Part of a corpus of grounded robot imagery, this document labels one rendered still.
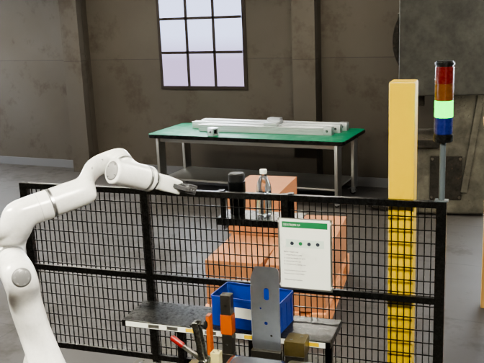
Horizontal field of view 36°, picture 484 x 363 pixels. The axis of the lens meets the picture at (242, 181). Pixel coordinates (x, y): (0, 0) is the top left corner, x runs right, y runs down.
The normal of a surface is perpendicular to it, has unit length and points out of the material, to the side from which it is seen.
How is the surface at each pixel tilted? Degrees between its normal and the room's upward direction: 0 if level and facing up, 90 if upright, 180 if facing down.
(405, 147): 90
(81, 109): 90
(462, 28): 90
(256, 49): 90
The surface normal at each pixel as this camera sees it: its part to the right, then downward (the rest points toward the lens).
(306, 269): -0.33, 0.23
